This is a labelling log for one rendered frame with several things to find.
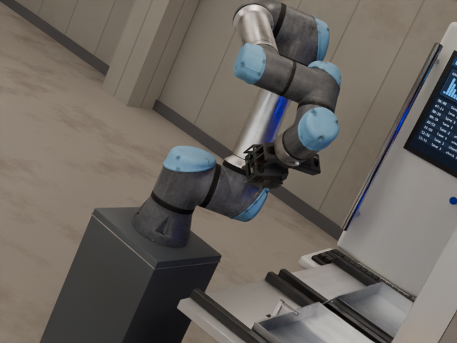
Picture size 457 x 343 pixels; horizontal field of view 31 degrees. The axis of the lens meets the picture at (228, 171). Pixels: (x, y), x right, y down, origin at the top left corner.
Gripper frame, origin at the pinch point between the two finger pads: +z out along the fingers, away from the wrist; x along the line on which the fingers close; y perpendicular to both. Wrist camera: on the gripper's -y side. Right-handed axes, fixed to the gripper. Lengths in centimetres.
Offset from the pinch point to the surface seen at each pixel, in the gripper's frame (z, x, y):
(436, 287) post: -58, 36, 1
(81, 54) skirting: 430, -244, -76
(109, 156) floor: 282, -105, -49
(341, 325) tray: -10.7, 35.8, -9.7
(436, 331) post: -56, 43, 0
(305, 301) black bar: -4.6, 29.3, -5.4
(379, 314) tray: 2.7, 32.3, -28.9
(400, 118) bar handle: 15, -23, -55
